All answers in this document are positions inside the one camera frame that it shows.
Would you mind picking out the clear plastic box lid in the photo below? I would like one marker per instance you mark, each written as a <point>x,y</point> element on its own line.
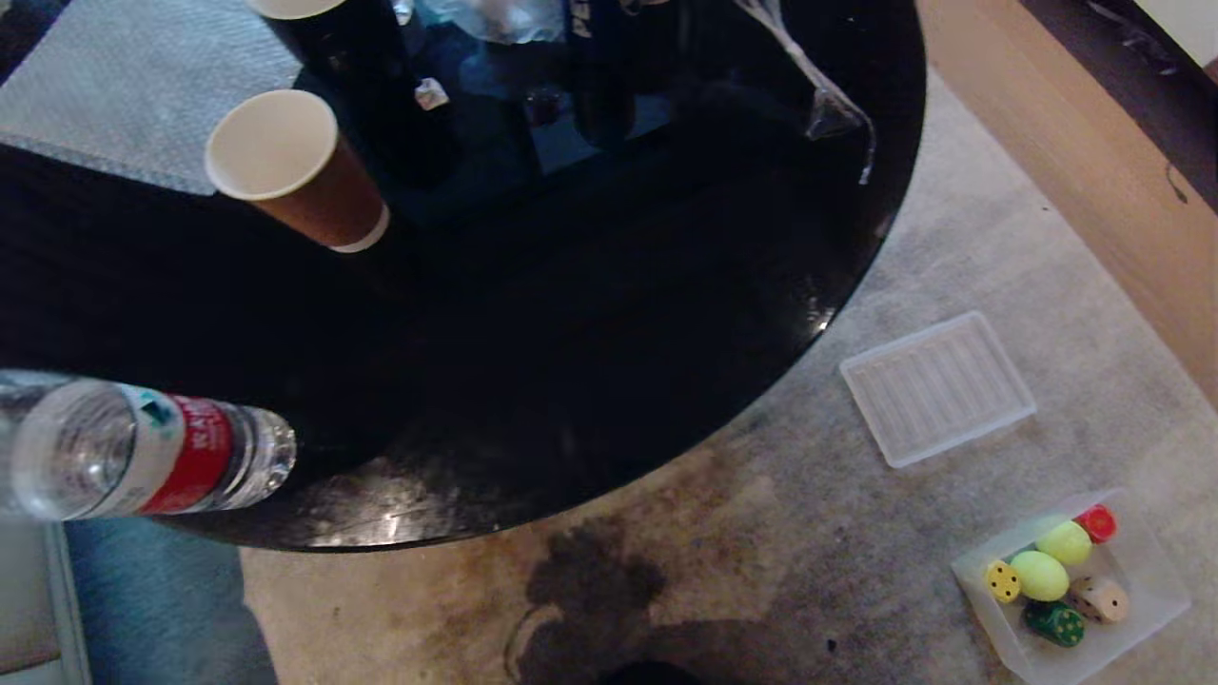
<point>937,388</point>

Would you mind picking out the clear plastic box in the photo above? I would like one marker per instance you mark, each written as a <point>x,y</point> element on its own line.
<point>1142,609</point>

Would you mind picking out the round black table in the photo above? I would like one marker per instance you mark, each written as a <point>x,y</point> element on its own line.
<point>590,333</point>

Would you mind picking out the dark blue drink can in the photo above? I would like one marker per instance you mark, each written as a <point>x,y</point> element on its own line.
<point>599,67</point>

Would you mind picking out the crumpled clear plastic wrap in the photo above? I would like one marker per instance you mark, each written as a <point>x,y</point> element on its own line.
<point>828,95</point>

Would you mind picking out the clear plastic bag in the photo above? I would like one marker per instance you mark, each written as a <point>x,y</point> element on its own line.
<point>495,19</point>

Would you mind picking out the brown paper cup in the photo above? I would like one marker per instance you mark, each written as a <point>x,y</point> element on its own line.
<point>303,181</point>

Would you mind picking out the black paper cup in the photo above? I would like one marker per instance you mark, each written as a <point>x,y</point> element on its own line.
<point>366,76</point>

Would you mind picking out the yellow die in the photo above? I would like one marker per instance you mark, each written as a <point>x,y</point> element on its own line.
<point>1002,581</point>

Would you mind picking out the yellow-green egg toy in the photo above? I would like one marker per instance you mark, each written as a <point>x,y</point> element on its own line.
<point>1064,542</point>
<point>1039,576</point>

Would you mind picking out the clear plastic water bottle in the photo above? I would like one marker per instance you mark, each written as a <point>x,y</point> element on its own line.
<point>114,447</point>

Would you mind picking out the wooden cabinet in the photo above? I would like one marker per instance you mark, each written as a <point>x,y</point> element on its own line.
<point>1094,162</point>

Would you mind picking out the red die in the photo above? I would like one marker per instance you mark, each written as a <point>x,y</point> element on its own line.
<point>1097,523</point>

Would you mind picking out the green die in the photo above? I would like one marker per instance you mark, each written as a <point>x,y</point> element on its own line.
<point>1056,624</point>

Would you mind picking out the grey woven mat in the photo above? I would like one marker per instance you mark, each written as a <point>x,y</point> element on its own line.
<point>143,86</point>

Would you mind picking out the beige wooden die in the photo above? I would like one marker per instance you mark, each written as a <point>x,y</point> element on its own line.
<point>1100,598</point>

